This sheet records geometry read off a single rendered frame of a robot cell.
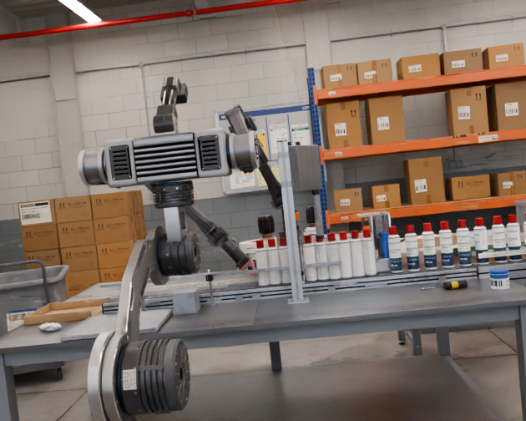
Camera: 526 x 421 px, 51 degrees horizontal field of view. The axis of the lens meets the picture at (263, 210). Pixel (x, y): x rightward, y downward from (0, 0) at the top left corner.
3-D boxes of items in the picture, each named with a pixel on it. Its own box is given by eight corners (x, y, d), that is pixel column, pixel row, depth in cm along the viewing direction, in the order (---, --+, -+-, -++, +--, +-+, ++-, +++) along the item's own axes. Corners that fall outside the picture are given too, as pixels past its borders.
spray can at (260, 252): (270, 283, 246) (265, 238, 245) (270, 286, 241) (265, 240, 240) (259, 285, 247) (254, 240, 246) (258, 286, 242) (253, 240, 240)
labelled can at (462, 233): (469, 264, 242) (465, 218, 241) (473, 266, 237) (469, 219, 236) (457, 266, 242) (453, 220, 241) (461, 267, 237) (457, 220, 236)
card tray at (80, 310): (111, 305, 261) (110, 296, 261) (92, 319, 235) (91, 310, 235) (50, 311, 262) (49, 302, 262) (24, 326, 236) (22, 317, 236)
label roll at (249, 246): (245, 266, 307) (242, 240, 306) (280, 263, 304) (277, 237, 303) (238, 272, 287) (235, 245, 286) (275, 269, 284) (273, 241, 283)
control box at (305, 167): (322, 188, 236) (318, 144, 235) (300, 191, 222) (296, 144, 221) (303, 190, 242) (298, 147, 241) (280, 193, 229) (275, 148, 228)
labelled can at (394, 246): (401, 271, 243) (397, 225, 242) (403, 273, 238) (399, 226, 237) (389, 271, 244) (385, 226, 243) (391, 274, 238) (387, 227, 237)
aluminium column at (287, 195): (303, 298, 231) (287, 140, 228) (303, 301, 227) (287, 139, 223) (292, 300, 231) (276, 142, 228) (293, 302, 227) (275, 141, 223)
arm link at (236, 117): (218, 108, 229) (239, 97, 228) (232, 133, 237) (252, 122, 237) (237, 162, 194) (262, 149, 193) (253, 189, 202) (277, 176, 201)
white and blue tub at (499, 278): (487, 286, 217) (485, 270, 217) (503, 285, 218) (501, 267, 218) (497, 290, 210) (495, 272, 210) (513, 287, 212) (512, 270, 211)
